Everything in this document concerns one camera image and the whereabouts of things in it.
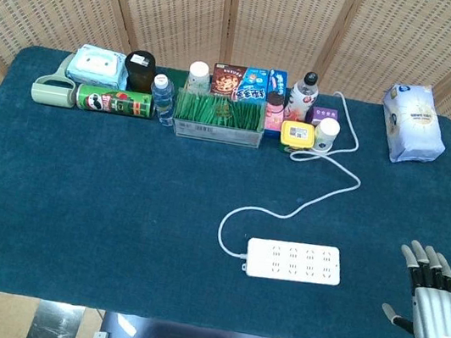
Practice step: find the brown cookie box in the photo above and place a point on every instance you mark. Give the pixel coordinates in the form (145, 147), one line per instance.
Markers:
(227, 79)

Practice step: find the white blue tissue pack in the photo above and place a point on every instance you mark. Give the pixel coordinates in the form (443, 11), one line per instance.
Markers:
(414, 123)

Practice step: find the green Pringles can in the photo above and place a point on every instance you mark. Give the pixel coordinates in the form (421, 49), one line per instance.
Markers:
(114, 101)

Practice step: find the blue table mat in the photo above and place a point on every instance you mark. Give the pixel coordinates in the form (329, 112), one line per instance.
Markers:
(203, 200)

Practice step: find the woven folding screen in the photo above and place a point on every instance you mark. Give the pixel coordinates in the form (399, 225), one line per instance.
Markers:
(249, 18)

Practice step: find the drink bottle black cap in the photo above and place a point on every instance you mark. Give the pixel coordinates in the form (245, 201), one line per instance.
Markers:
(303, 97)

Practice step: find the clear box of green packets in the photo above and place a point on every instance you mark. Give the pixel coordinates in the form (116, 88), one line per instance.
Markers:
(219, 118)

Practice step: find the white pill bottle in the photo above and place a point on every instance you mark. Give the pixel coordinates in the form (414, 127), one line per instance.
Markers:
(326, 134)

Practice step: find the yellow lid container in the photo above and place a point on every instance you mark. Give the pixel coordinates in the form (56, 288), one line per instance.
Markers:
(296, 136)

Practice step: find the small purple box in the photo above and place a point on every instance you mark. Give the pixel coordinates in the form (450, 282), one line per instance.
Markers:
(324, 115)

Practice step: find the dark brown jar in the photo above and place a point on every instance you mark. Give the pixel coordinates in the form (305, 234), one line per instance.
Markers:
(139, 70)

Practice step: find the blue Oreo box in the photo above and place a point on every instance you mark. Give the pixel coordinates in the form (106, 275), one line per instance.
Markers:
(252, 86)

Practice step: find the small water bottle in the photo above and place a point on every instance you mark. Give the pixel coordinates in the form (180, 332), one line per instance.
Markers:
(163, 99)

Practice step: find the white power strip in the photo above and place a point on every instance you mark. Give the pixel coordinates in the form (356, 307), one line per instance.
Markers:
(293, 261)

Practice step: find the white paper cup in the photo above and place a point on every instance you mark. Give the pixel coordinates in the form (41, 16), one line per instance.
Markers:
(199, 77)

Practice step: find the wet wipes pack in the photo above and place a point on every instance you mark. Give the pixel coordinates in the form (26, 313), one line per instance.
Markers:
(95, 67)

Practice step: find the green lint roller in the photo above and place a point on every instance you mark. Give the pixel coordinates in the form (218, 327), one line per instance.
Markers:
(51, 88)

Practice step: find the pink blue snack box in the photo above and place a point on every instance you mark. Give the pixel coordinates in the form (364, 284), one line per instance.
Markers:
(275, 104)

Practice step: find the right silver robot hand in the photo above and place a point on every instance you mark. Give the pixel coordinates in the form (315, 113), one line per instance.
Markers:
(441, 310)

